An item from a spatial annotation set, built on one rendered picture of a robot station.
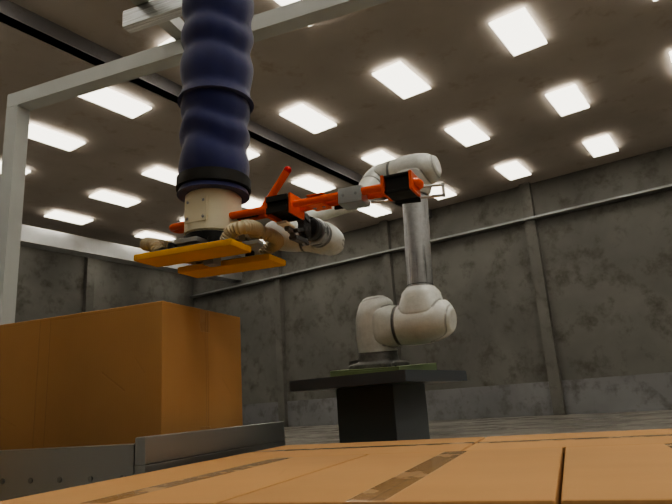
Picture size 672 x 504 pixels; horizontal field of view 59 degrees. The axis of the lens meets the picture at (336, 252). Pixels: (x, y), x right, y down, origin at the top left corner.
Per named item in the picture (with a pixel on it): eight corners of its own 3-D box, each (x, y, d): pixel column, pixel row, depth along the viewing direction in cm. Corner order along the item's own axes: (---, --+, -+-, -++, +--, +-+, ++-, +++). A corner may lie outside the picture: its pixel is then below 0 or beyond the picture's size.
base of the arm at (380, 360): (362, 367, 243) (361, 354, 244) (410, 364, 232) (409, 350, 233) (338, 370, 228) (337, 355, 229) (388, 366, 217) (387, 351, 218)
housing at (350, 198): (337, 204, 157) (336, 188, 158) (347, 211, 163) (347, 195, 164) (361, 199, 154) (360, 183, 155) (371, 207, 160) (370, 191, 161)
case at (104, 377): (-14, 465, 167) (-3, 325, 177) (91, 452, 203) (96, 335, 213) (161, 459, 146) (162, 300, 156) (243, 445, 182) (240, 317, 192)
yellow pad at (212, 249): (132, 261, 169) (133, 244, 170) (157, 267, 178) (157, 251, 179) (231, 245, 155) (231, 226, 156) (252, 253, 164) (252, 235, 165)
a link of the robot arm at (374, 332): (369, 353, 241) (364, 300, 245) (410, 349, 232) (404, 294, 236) (350, 354, 227) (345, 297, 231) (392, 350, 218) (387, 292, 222)
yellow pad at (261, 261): (176, 273, 186) (177, 257, 187) (196, 278, 194) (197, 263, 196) (269, 259, 172) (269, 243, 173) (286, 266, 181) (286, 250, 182)
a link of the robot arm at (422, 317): (409, 348, 231) (463, 343, 221) (391, 344, 218) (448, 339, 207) (399, 167, 252) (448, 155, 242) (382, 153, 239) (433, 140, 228)
